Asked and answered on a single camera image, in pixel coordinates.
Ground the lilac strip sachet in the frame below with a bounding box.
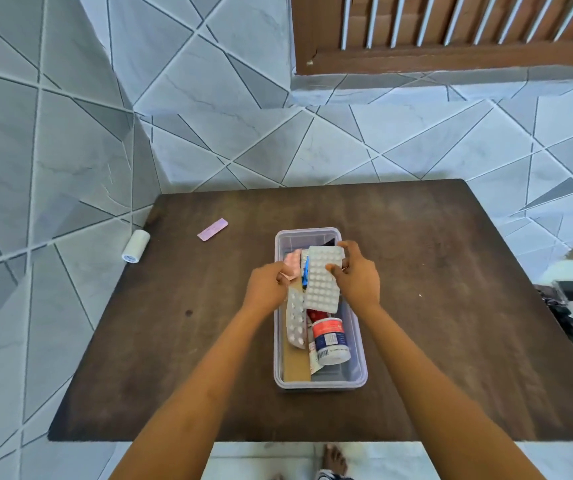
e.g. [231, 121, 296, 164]
[196, 217, 230, 242]

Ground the clear plastic storage box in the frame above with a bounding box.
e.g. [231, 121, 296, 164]
[274, 227, 369, 392]

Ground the white jar red blue label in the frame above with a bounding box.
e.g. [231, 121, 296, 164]
[312, 317, 352, 367]

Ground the brown wooden louvred window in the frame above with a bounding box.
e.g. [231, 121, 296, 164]
[290, 0, 573, 77]

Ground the white red-printed paper sachet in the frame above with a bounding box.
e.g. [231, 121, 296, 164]
[308, 339, 325, 375]

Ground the tan bandage roll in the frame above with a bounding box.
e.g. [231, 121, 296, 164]
[282, 339, 312, 383]

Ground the dark brown wooden table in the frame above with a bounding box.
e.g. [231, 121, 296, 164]
[48, 178, 573, 443]

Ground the person's left hand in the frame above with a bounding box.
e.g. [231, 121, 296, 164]
[242, 261, 300, 321]

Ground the person's right foot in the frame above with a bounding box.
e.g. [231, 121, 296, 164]
[322, 443, 348, 475]

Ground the person's right hand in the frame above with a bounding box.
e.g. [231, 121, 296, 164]
[325, 239, 382, 315]

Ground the narrow silver blister pack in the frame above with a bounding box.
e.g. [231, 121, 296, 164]
[285, 287, 312, 351]

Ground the person's right forearm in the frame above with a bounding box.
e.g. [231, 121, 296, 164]
[358, 302, 547, 480]

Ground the black trash bag bin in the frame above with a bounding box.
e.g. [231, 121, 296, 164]
[536, 284, 573, 359]

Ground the white many-pill blister pack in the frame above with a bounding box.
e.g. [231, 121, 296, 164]
[304, 245, 346, 315]

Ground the pink blister pack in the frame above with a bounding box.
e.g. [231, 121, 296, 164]
[284, 248, 303, 281]

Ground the person's left forearm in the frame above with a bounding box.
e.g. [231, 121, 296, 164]
[108, 304, 287, 480]

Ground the white tape roll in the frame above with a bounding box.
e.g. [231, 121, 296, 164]
[120, 229, 151, 265]

